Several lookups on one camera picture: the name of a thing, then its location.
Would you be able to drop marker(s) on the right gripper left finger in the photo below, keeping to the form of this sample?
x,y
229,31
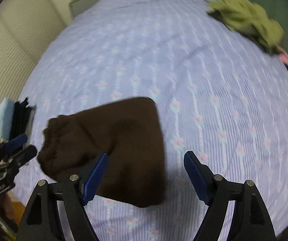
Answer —
x,y
41,220

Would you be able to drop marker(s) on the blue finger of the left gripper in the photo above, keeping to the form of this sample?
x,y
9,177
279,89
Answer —
x,y
9,147

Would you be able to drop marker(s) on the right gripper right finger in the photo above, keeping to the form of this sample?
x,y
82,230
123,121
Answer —
x,y
250,220

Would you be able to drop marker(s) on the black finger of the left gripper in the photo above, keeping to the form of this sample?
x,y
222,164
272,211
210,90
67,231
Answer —
x,y
22,157

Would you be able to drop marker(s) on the brown corduroy pants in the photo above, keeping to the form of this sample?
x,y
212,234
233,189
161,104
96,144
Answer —
x,y
129,132

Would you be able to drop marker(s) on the light blue folded garment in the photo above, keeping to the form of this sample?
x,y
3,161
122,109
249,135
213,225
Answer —
x,y
6,114

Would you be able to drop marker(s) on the black folded garment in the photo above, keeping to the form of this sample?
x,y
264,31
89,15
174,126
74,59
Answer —
x,y
22,119

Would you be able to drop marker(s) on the purple floral bed sheet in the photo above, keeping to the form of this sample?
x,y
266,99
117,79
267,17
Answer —
x,y
217,94

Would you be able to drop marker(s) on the white louvered wardrobe door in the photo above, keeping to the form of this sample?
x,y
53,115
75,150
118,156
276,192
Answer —
x,y
27,27

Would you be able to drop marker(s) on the pink patterned garment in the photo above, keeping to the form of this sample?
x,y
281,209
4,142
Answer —
x,y
283,56

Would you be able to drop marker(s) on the olive green garment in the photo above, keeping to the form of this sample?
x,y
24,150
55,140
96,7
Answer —
x,y
250,20

